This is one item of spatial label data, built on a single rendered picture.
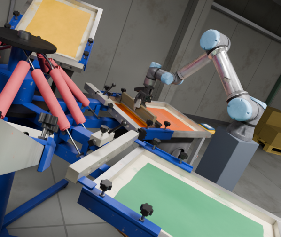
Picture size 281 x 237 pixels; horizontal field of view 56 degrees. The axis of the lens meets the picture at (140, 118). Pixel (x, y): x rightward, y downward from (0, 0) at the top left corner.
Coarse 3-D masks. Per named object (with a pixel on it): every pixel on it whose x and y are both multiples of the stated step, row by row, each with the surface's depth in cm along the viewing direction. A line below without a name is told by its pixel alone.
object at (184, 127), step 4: (132, 116) 192; (136, 120) 187; (172, 120) 218; (176, 120) 222; (140, 124) 183; (180, 124) 217; (184, 124) 220; (172, 128) 200; (176, 128) 203; (180, 128) 207; (184, 128) 210; (188, 128) 214
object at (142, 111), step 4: (124, 92) 203; (124, 96) 201; (128, 96) 198; (124, 100) 201; (128, 100) 197; (132, 100) 194; (128, 104) 197; (132, 104) 194; (140, 104) 189; (132, 108) 193; (136, 108) 190; (140, 108) 186; (144, 108) 184; (136, 112) 189; (140, 112) 186; (144, 112) 183; (148, 112) 180; (140, 116) 186; (144, 116) 183; (148, 116) 180; (152, 116) 177; (152, 120) 177
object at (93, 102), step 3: (90, 99) 166; (93, 99) 168; (96, 99) 170; (90, 102) 162; (93, 102) 163; (96, 102) 165; (99, 102) 167; (90, 105) 163; (93, 105) 164; (102, 105) 168; (105, 105) 170; (87, 108) 163; (93, 108) 165; (102, 108) 170; (105, 108) 171
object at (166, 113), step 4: (116, 104) 203; (120, 104) 207; (120, 108) 199; (124, 108) 202; (148, 108) 225; (152, 108) 229; (156, 108) 234; (128, 112) 196; (164, 112) 231; (168, 112) 235; (168, 116) 225; (172, 116) 229
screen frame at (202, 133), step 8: (112, 96) 206; (152, 104) 237; (160, 104) 243; (168, 104) 247; (176, 112) 237; (184, 120) 230; (192, 120) 227; (200, 128) 217; (176, 136) 186; (184, 136) 191; (192, 136) 197; (200, 136) 204; (208, 136) 211
